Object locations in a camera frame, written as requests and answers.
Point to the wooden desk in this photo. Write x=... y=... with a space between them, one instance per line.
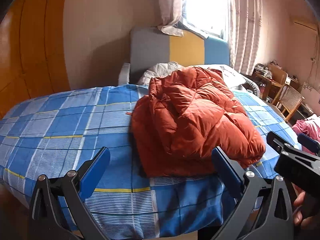
x=271 y=78

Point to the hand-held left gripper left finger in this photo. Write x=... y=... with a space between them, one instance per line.
x=96 y=171

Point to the bright window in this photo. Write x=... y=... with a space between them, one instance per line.
x=207 y=7

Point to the grey ribbed cushion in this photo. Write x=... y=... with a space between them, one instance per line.
x=250 y=87

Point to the floral printed board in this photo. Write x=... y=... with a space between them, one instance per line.
x=308 y=87

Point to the person's right hand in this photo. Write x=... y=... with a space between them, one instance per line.
x=303 y=210

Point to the orange wooden wardrobe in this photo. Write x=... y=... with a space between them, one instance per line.
x=30 y=55

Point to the pink cloth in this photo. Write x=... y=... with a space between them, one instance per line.
x=308 y=127

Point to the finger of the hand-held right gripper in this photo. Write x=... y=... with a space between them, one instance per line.
x=278 y=141
x=308 y=142

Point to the bed with blue plaid sheet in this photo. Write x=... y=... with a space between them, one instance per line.
x=75 y=130

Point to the white printed pillow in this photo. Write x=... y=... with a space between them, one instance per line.
x=230 y=76

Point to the pink patterned curtain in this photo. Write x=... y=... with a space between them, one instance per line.
x=172 y=2
x=246 y=22

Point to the grey yellow blue headboard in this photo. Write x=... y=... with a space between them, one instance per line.
x=180 y=47

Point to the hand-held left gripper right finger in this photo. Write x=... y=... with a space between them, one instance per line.
x=226 y=170

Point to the wooden rattan chair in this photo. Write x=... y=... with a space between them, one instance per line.
x=290 y=100

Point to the white bedside armrest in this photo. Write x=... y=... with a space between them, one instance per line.
x=124 y=73

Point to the orange puffer jacket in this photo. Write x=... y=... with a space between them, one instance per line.
x=197 y=122

